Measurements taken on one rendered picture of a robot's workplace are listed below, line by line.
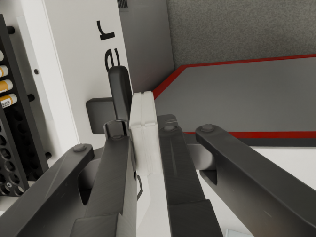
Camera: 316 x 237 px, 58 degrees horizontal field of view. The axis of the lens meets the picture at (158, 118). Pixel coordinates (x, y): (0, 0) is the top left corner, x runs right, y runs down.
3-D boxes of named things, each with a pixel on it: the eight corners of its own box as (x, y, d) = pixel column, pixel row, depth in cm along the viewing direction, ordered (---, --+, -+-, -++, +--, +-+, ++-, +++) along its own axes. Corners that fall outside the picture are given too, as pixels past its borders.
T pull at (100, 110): (128, 63, 21) (120, 67, 19) (144, 155, 23) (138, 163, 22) (85, 67, 22) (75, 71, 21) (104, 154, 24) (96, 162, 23)
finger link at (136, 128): (151, 176, 16) (137, 177, 16) (148, 129, 22) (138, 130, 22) (142, 125, 15) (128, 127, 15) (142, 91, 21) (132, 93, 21)
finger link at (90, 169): (135, 183, 14) (74, 192, 14) (137, 140, 18) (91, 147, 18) (130, 155, 13) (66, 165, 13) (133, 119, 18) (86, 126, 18)
